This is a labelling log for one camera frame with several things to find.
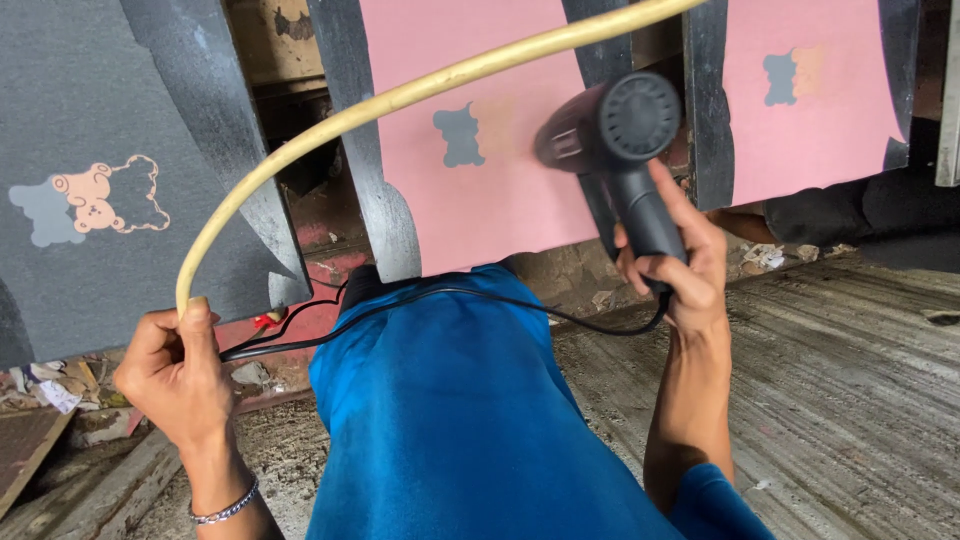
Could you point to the brown wooden board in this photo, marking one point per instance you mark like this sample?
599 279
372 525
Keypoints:
26 450

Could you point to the person's right hand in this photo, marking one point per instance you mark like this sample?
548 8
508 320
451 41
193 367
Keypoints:
697 289

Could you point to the black printing board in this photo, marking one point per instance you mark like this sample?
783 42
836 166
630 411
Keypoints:
225 150
375 187
709 150

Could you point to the black shoe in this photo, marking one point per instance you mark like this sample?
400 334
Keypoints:
361 286

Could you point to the person's blue clothing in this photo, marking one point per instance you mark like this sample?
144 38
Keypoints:
450 420

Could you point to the heap of paper scraps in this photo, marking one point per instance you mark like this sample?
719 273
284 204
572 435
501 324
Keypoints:
52 386

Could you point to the person's left hand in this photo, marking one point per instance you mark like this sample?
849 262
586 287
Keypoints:
176 375

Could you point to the small white paper scraps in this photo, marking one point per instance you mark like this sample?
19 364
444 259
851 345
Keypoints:
765 255

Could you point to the black heat gun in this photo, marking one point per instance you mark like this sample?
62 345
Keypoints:
637 116

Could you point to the grey metal bar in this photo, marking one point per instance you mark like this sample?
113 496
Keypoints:
949 90

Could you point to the pink fabric with grey print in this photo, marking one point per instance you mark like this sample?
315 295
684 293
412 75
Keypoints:
832 127
517 210

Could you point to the grey fabric with bear print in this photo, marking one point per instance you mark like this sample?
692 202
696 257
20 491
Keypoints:
90 112

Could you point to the worn tan wooden beam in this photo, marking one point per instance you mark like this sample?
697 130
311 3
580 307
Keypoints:
262 45

